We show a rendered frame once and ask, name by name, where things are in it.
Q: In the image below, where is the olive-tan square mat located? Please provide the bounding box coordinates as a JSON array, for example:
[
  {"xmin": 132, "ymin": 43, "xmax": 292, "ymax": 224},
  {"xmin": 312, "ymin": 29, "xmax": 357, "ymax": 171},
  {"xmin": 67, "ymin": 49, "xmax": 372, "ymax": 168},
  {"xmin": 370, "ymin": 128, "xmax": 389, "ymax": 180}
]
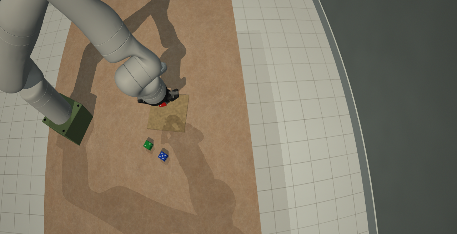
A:
[{"xmin": 147, "ymin": 95, "xmax": 189, "ymax": 132}]

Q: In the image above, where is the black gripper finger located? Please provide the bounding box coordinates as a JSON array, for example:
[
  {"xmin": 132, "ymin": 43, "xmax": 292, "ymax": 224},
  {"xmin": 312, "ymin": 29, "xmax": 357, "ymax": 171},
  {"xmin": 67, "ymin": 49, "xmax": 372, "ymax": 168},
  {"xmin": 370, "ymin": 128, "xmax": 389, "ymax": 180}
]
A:
[
  {"xmin": 164, "ymin": 89, "xmax": 179, "ymax": 104},
  {"xmin": 137, "ymin": 97, "xmax": 147, "ymax": 104}
]

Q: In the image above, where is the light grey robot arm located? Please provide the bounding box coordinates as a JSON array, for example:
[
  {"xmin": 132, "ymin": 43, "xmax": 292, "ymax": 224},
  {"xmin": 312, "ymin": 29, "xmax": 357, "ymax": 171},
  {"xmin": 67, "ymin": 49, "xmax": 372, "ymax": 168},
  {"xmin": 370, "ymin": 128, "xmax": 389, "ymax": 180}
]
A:
[{"xmin": 0, "ymin": 0, "xmax": 167, "ymax": 125}]

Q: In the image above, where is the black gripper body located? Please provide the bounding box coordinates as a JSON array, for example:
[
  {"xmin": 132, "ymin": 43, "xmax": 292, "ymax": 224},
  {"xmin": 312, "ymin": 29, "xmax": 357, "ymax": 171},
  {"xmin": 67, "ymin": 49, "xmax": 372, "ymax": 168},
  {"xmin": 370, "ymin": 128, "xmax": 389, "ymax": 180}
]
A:
[{"xmin": 149, "ymin": 87, "xmax": 171, "ymax": 106}]

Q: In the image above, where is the green die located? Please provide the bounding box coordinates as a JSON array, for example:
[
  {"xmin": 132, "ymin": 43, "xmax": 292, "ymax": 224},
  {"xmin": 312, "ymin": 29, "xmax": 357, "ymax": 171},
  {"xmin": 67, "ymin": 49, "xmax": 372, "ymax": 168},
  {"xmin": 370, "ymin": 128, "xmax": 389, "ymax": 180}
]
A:
[{"xmin": 143, "ymin": 140, "xmax": 153, "ymax": 150}]

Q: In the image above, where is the blue die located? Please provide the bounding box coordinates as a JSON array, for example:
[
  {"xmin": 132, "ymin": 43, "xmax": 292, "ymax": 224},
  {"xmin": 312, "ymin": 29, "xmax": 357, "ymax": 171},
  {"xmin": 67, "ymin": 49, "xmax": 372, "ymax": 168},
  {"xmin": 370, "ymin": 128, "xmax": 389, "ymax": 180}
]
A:
[{"xmin": 158, "ymin": 151, "xmax": 168, "ymax": 162}]

